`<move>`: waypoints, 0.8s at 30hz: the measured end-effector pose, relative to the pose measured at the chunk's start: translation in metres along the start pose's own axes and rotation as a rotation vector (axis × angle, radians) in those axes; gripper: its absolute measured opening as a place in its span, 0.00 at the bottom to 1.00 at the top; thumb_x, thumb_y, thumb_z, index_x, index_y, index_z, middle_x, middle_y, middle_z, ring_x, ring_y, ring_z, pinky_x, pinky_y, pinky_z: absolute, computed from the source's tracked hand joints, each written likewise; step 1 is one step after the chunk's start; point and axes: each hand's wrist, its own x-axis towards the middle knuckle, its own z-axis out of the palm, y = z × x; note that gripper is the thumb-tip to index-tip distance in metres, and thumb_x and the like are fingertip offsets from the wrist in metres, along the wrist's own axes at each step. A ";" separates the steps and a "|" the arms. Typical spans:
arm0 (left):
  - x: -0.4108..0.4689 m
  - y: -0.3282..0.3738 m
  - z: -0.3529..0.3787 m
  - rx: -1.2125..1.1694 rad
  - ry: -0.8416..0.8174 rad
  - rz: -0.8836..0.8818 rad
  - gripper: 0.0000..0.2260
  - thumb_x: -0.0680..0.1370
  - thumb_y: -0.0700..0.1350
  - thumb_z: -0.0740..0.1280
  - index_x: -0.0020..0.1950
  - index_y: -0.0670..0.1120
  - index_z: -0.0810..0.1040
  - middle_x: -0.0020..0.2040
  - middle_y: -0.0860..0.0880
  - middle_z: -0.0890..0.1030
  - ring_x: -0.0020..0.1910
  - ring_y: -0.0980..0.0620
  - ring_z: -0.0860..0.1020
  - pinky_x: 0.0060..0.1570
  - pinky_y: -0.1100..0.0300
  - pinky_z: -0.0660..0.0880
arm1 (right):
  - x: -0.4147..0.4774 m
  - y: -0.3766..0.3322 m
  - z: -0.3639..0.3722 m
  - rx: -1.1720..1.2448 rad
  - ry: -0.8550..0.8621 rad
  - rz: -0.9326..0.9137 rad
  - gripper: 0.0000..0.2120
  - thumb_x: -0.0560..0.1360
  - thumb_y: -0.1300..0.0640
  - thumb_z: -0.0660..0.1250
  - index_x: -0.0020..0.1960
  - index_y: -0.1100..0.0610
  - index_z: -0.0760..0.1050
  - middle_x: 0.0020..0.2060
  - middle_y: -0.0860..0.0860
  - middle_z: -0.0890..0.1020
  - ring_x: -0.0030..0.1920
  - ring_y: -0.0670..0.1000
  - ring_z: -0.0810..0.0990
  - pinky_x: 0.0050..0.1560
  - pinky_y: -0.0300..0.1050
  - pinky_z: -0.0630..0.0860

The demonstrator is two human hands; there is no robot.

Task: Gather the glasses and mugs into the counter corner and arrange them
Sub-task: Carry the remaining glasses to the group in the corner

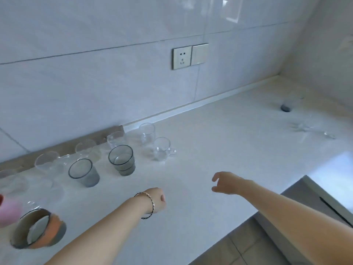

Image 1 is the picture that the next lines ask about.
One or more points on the person's left forearm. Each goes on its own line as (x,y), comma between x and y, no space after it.
(104,240)

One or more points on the orange and grey ceramic cup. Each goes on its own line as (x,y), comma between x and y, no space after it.
(52,229)

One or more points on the person's left hand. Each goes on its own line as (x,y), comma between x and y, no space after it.
(160,201)

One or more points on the white backsplash strip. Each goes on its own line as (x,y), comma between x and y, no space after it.
(206,100)

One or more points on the grey metal wall strip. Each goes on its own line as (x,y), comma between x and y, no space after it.
(66,147)

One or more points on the small grey glass tumbler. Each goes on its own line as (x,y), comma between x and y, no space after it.
(288,106)

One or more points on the beige wall switch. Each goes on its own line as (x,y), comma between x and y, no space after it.
(199,54)

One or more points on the pink ceramic mug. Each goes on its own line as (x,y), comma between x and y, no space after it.
(9,215)

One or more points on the clear glass mug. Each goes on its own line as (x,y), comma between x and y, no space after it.
(147,135)
(47,162)
(88,150)
(161,151)
(47,191)
(115,139)
(12,184)

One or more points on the beige wall socket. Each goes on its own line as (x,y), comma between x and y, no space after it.
(182,57)

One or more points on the wide grey stepped glass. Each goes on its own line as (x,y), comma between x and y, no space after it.
(124,165)

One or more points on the person's right hand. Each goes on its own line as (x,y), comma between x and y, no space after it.
(231,184)

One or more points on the person's right forearm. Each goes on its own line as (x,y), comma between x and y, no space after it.
(297,223)

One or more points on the white table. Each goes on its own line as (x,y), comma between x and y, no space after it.
(220,140)

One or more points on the tall grey ribbed glass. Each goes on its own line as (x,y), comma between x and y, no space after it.
(88,177)

